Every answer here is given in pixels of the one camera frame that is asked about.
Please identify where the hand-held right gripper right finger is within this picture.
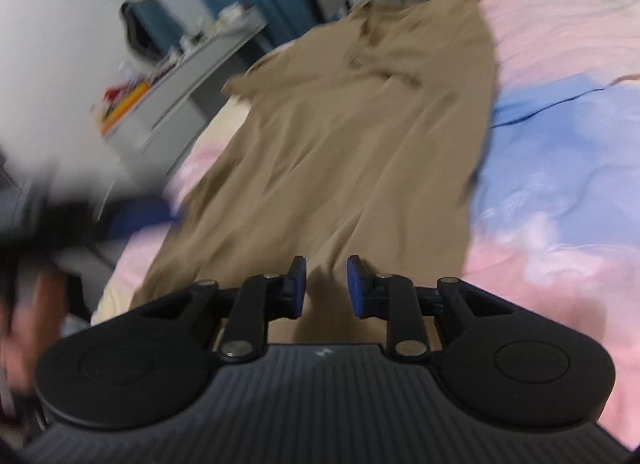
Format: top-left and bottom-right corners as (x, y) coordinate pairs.
(346, 254), (514, 360)

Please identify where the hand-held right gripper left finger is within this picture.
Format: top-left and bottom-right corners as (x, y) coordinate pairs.
(135, 255), (307, 363)

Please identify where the orange tray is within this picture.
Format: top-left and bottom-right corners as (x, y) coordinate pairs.
(97, 78), (154, 138)

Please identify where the pastel bed sheet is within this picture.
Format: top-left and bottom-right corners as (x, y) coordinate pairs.
(90, 0), (640, 451)

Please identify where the wavy framed mirror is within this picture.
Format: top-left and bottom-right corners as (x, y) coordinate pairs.
(118, 0), (184, 58)

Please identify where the white dressing table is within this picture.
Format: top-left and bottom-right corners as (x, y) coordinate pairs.
(92, 3), (269, 166)

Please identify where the person's left hand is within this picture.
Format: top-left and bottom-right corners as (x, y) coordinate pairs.
(0, 264), (69, 396)

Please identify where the tan printed t-shirt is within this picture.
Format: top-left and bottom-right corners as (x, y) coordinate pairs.
(129, 0), (502, 346)

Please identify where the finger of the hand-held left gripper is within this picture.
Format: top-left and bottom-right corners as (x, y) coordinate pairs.
(100, 193), (182, 246)

